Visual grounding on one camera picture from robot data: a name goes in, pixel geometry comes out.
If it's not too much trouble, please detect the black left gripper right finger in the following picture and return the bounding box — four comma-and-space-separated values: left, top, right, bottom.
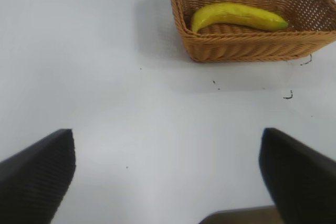
258, 127, 336, 224

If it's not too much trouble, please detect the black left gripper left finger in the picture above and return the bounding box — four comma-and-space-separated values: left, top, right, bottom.
0, 129, 77, 224

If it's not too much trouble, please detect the yellow banana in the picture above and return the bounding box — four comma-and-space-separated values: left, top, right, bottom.
191, 2, 290, 34

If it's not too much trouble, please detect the brown wicker basket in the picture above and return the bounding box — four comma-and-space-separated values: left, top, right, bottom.
167, 0, 336, 64

